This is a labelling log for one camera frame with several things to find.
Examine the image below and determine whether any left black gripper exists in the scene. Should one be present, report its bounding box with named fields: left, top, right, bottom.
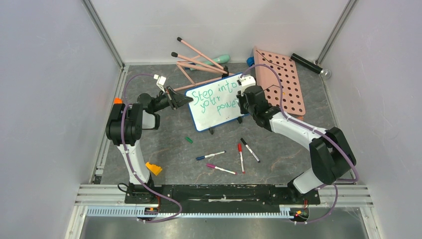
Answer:
left=152, top=86, right=193, bottom=113

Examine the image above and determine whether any blue framed whiteboard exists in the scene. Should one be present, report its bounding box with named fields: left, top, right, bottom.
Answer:
left=185, top=74, right=244, bottom=132

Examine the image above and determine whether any green marker cap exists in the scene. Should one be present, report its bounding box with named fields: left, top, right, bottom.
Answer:
left=185, top=136, right=193, bottom=143

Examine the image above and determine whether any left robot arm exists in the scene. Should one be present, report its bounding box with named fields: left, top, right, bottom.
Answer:
left=105, top=87, right=193, bottom=203

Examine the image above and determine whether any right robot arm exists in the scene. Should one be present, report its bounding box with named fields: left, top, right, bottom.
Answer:
left=237, top=85, right=356, bottom=203

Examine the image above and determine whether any red whiteboard marker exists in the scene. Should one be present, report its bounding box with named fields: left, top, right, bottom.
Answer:
left=237, top=143, right=245, bottom=174

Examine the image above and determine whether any black whiteboard marker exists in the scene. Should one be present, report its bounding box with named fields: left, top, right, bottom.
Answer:
left=240, top=138, right=261, bottom=163

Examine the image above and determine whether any blue whiteboard marker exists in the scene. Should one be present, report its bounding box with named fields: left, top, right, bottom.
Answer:
left=195, top=150, right=226, bottom=161

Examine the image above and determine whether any pink whiteboard marker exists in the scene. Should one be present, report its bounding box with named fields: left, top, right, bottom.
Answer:
left=206, top=163, right=237, bottom=175

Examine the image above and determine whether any blue toy car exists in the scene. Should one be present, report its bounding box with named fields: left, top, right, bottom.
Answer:
left=246, top=57, right=255, bottom=67

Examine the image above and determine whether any pink folding tripod stand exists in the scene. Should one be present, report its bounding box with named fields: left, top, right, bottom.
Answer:
left=171, top=36, right=234, bottom=91

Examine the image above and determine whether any pink perforated board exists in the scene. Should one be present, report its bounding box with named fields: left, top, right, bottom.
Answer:
left=253, top=46, right=306, bottom=117

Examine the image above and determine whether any mint green bottle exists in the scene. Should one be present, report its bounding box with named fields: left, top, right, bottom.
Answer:
left=203, top=54, right=230, bottom=66

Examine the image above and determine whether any orange clip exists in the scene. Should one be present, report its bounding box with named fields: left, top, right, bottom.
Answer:
left=113, top=98, right=123, bottom=105

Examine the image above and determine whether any yellow plastic wedge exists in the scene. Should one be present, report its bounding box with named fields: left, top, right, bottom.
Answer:
left=145, top=162, right=163, bottom=176

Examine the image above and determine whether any black flashlight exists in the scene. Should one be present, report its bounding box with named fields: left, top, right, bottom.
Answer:
left=291, top=53, right=331, bottom=79

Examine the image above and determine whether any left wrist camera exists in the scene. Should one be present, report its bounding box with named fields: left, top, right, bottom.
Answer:
left=153, top=74, right=167, bottom=93

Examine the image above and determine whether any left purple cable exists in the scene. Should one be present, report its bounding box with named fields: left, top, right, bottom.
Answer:
left=120, top=73, right=183, bottom=224

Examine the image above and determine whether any purple cable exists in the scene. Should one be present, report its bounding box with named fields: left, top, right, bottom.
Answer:
left=120, top=73, right=183, bottom=224
left=240, top=63, right=360, bottom=225

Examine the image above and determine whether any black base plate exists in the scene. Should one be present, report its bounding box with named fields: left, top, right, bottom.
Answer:
left=124, top=184, right=320, bottom=214

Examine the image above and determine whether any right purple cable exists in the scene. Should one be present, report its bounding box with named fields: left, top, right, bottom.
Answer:
left=240, top=63, right=360, bottom=225

